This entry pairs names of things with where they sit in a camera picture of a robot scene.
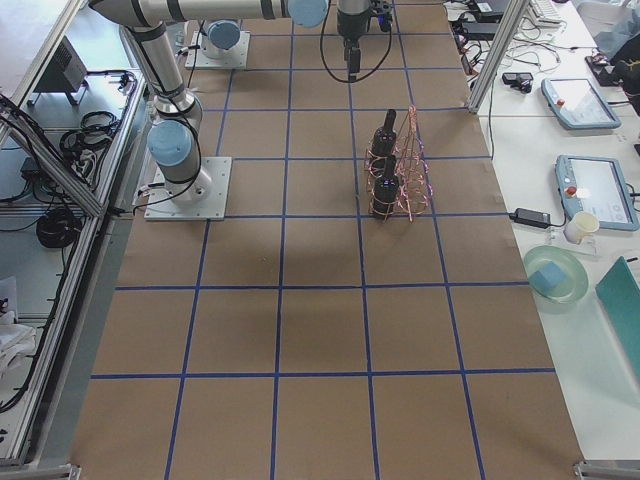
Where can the black power brick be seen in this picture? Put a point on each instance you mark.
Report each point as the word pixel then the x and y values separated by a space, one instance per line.
pixel 531 218

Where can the white cup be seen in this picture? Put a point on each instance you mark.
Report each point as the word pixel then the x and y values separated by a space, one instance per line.
pixel 581 225

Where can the dark bottle left in basket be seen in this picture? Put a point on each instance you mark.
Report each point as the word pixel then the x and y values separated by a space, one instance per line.
pixel 383 141

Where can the aluminium frame post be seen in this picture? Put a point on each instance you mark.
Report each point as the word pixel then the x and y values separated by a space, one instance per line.
pixel 502 39

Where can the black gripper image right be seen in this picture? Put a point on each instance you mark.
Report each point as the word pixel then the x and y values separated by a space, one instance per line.
pixel 352 26

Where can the dark bottle in basket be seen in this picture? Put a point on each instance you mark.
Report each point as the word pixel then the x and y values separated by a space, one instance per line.
pixel 385 187
pixel 383 141

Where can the teal board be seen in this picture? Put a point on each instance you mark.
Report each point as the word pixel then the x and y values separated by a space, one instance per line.
pixel 618 292

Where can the teach pendant far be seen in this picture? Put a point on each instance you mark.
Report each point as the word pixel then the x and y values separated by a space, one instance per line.
pixel 578 104

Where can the copper wire wine basket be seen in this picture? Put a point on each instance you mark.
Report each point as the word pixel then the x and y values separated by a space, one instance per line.
pixel 415 192

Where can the teach pendant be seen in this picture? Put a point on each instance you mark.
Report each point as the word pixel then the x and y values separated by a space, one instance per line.
pixel 578 104
pixel 596 185

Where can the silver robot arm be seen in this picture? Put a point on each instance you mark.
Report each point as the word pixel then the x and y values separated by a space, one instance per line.
pixel 174 141

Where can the dark bottle right in basket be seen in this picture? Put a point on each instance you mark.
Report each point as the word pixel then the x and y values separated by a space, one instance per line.
pixel 385 187

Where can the grey control box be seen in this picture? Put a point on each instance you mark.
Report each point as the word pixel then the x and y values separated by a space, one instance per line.
pixel 65 73

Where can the blue foam cube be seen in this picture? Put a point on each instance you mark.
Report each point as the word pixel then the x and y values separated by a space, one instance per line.
pixel 546 277

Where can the teach pendant near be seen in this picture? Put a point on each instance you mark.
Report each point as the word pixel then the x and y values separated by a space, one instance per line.
pixel 596 185

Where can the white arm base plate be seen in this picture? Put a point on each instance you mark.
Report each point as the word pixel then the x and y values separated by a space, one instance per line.
pixel 213 58
pixel 205 199

